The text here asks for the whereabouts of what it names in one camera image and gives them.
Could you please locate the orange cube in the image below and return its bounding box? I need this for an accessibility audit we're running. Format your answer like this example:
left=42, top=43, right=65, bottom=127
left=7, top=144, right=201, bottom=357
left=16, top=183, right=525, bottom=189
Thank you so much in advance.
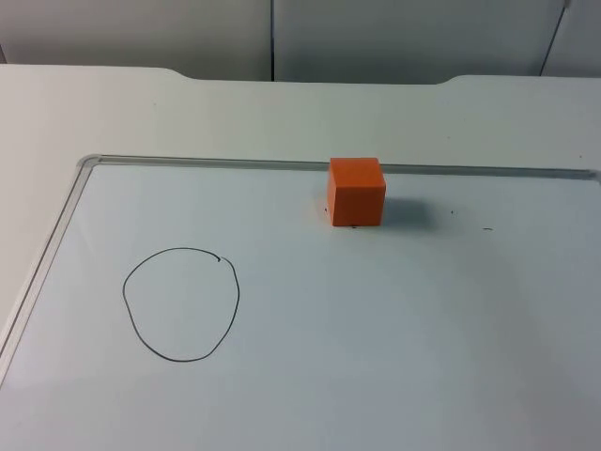
left=326, top=157, right=387, bottom=228

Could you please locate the grey-framed whiteboard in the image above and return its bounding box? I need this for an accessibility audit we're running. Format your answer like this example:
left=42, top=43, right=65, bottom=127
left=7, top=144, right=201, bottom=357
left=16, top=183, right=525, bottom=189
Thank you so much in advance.
left=0, top=152, right=601, bottom=451

